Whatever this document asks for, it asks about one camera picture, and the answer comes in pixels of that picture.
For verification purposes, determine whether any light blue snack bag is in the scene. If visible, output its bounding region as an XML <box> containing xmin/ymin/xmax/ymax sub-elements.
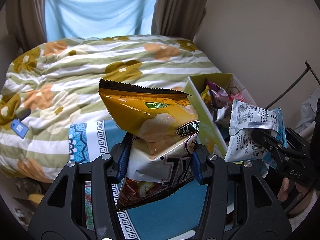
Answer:
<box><xmin>225</xmin><ymin>100</ymin><xmax>287</xmax><ymax>168</ymax></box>

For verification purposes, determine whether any pink snack bag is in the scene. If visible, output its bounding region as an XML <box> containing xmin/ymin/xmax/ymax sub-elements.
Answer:
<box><xmin>230</xmin><ymin>92</ymin><xmax>247</xmax><ymax>103</ymax></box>

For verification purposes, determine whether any yellow-green cardboard box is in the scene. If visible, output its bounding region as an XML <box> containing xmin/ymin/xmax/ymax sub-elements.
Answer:
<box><xmin>184</xmin><ymin>73</ymin><xmax>256</xmax><ymax>158</ymax></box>

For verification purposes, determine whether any purple snack bag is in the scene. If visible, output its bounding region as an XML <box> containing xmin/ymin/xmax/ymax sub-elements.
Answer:
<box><xmin>206</xmin><ymin>80</ymin><xmax>232</xmax><ymax>108</ymax></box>

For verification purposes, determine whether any orange brown chips bag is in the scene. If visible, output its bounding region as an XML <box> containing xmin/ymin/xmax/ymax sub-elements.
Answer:
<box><xmin>99</xmin><ymin>79</ymin><xmax>200</xmax><ymax>210</ymax></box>

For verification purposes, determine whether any grey brown snack bag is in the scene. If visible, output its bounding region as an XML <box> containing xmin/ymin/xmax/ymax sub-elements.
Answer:
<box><xmin>213</xmin><ymin>105</ymin><xmax>232</xmax><ymax>128</ymax></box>

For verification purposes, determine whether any person's right hand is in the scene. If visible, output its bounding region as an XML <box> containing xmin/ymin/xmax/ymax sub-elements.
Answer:
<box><xmin>277</xmin><ymin>178</ymin><xmax>314</xmax><ymax>218</ymax></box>

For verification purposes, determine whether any teal patterned table cloth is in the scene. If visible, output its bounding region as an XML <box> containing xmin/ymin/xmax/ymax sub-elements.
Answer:
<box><xmin>68</xmin><ymin>120</ymin><xmax>207</xmax><ymax>239</ymax></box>

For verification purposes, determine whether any blue tag on duvet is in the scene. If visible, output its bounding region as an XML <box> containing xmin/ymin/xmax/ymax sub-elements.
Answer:
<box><xmin>10</xmin><ymin>119</ymin><xmax>28</xmax><ymax>139</ymax></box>

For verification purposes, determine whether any floral striped duvet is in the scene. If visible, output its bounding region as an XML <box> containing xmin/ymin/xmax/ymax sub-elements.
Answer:
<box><xmin>1</xmin><ymin>35</ymin><xmax>217</xmax><ymax>183</ymax></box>

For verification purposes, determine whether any right beige curtain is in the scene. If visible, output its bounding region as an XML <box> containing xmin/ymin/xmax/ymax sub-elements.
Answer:
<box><xmin>151</xmin><ymin>0</ymin><xmax>207</xmax><ymax>40</ymax></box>

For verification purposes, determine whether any beige curtain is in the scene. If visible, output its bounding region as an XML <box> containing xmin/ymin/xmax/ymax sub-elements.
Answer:
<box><xmin>5</xmin><ymin>0</ymin><xmax>47</xmax><ymax>51</ymax></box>
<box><xmin>151</xmin><ymin>0</ymin><xmax>207</xmax><ymax>40</ymax></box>

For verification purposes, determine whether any light blue window cloth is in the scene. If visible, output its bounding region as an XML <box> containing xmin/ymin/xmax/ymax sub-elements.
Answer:
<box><xmin>44</xmin><ymin>0</ymin><xmax>156</xmax><ymax>41</ymax></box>

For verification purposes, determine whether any left beige curtain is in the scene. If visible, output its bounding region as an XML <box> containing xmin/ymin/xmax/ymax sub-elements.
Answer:
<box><xmin>5</xmin><ymin>0</ymin><xmax>47</xmax><ymax>51</ymax></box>

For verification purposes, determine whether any black cable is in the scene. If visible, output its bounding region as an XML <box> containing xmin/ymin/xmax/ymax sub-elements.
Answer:
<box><xmin>263</xmin><ymin>60</ymin><xmax>320</xmax><ymax>111</ymax></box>

